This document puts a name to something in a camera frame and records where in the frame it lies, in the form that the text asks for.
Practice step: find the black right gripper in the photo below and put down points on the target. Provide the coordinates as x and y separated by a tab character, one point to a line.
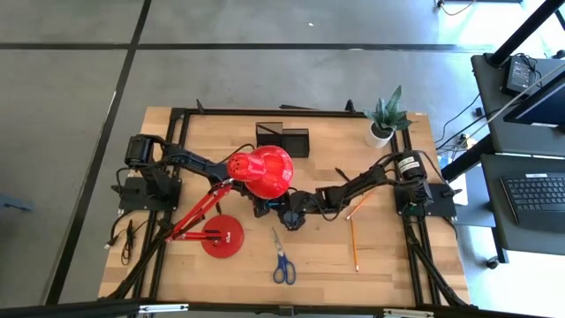
304	203

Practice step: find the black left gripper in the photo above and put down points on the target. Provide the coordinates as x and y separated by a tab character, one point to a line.
262	208

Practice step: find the blue sticky note pad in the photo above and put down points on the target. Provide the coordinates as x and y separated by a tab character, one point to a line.
273	204

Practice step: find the black pen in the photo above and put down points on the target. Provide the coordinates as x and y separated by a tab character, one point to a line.
341	173

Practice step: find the orange pencil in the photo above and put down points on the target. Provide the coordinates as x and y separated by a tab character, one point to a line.
354	245
359	205

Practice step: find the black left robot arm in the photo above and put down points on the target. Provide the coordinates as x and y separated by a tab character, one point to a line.
194	161

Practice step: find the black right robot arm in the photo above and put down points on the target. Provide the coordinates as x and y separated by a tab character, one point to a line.
366	181

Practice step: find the black mesh desk organizer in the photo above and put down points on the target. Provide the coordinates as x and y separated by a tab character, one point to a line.
291	139

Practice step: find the snake plant in white pot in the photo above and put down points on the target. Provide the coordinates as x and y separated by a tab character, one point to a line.
379	132

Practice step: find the white paper sheet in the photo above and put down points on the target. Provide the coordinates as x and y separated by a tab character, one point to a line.
461	194

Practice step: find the white power strip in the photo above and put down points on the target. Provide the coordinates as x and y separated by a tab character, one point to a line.
465	142

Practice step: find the black caster wheel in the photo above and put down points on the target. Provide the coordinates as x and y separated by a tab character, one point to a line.
492	263

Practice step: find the black side desk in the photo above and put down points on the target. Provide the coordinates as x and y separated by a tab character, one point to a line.
529	243

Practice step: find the black keyboard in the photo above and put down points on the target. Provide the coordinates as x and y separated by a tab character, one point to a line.
534	194

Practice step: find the grey floor object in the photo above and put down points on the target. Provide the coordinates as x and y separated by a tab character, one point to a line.
15	204

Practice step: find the black power adapter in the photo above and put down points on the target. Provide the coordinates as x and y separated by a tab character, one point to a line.
518	75

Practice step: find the black monitor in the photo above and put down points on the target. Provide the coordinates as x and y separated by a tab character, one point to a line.
547	110

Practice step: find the tall black pole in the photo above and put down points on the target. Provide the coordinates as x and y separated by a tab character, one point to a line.
525	31

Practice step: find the black flat frame bracket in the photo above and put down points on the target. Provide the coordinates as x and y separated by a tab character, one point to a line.
298	107

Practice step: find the black frame knob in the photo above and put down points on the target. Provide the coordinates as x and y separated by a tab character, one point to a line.
200	107
350	106

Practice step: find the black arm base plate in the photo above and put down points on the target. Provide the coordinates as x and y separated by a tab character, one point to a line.
443	201
132	199

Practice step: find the black camera mount rail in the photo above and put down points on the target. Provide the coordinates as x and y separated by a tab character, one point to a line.
88	309

